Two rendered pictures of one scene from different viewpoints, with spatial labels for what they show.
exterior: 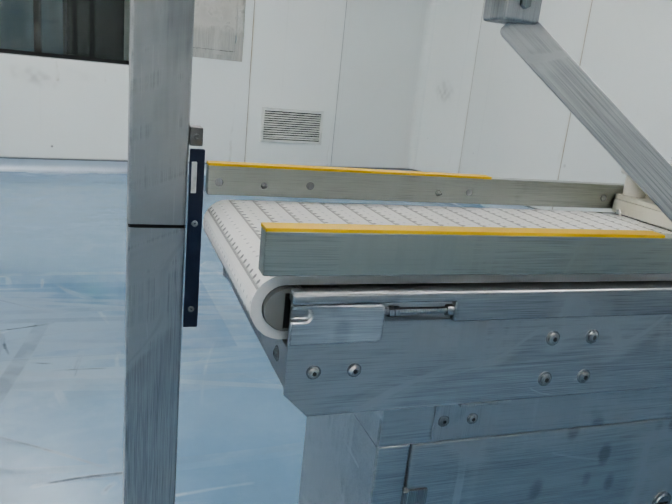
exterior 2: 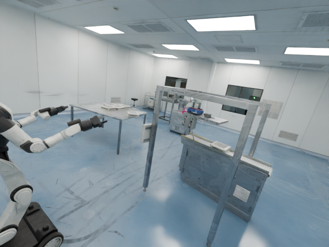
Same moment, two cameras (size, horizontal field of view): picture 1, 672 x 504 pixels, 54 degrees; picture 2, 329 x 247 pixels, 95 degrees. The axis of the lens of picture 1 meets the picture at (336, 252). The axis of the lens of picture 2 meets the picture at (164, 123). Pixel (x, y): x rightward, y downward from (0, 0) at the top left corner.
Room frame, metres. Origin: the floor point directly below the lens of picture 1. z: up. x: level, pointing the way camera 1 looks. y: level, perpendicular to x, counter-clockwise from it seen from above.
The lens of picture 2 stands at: (-1.13, -1.92, 1.69)
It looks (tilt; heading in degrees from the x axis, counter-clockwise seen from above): 15 degrees down; 59
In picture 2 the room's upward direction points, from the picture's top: 10 degrees clockwise
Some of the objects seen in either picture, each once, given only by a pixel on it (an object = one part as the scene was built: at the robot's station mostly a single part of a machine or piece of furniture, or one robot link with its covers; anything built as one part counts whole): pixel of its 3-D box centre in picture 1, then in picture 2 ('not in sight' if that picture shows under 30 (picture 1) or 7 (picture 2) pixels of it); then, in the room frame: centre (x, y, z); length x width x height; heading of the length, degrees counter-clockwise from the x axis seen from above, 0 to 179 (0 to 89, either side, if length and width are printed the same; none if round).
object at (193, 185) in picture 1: (193, 241); not in sight; (0.68, 0.15, 0.77); 0.02 x 0.01 x 0.20; 110
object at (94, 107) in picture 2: not in sight; (110, 109); (-0.42, 1.96, 0.80); 1.50 x 1.10 x 0.04; 129
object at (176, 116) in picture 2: not in sight; (181, 122); (2.09, 2.28, 0.38); 0.63 x 0.57 x 0.76; 118
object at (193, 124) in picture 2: not in sight; (189, 120); (0.47, -0.03, 1.13); 0.22 x 0.11 x 0.20; 110
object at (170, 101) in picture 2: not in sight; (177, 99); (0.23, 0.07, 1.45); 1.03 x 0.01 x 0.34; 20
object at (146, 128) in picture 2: not in sight; (147, 133); (-0.28, -0.09, 0.96); 0.17 x 0.06 x 0.26; 20
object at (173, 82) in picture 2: not in sight; (174, 87); (3.42, 5.22, 1.43); 1.32 x 0.01 x 1.11; 118
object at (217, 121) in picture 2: not in sight; (205, 117); (0.67, -0.17, 1.24); 0.62 x 0.38 x 0.04; 110
